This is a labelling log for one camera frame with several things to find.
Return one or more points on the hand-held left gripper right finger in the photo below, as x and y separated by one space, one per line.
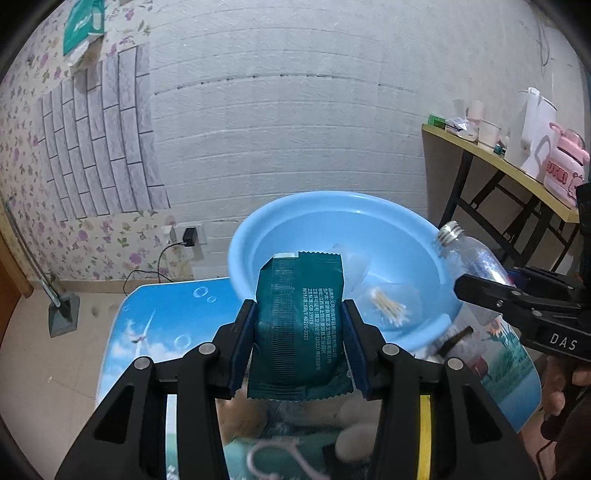
352 341

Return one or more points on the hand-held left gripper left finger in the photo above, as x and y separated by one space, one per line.
244 344

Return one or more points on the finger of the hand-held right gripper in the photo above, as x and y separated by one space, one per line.
485 293

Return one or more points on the clear plastic bottle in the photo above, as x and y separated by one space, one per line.
475 263

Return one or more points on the beige plush toy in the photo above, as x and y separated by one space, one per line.
355 441

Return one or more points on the light blue plastic basin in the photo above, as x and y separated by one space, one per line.
406 230

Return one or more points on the person's right hand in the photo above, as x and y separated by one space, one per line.
550 392

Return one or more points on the clear bag of cotton swabs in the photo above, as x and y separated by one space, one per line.
390 307

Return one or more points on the yellow top side desk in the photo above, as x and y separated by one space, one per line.
489 159

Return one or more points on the white cup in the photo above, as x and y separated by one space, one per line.
488 134

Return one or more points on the small clear sachets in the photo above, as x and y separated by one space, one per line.
456 123

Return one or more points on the translucent plastic cup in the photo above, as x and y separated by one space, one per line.
475 115

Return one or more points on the small green box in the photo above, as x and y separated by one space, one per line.
436 121

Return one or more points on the wooden door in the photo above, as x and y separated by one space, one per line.
11 263

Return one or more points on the green tissue pack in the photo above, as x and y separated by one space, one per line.
83 25

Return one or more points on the white wall socket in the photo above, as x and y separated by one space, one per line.
201 233

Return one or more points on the black wall charger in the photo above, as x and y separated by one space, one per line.
189 236

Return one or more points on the white wall plug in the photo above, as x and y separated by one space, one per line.
169 235

